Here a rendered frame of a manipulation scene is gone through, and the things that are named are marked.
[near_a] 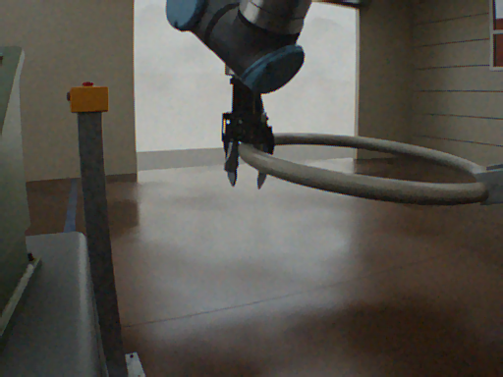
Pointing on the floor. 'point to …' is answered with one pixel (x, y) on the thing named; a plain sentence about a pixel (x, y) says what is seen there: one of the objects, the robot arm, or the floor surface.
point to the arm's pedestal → (56, 315)
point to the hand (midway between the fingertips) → (247, 180)
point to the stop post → (91, 114)
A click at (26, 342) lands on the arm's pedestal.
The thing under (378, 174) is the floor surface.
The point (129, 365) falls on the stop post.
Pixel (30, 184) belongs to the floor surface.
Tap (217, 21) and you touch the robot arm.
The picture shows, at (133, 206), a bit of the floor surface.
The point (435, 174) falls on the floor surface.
